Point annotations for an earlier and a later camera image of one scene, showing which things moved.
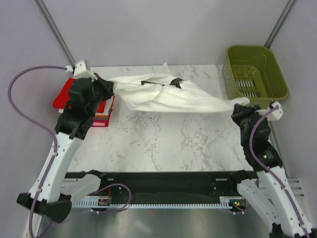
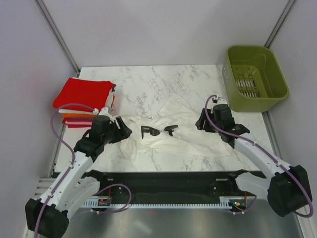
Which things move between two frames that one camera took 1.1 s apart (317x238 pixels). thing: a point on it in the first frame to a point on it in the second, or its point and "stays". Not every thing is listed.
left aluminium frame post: x=55 y=31 stays
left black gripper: x=107 y=86 to x=126 y=131
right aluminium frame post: x=280 y=24 stays
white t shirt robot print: x=167 y=91 to x=176 y=110
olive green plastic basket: x=254 y=73 stays
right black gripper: x=239 y=111 to x=199 y=123
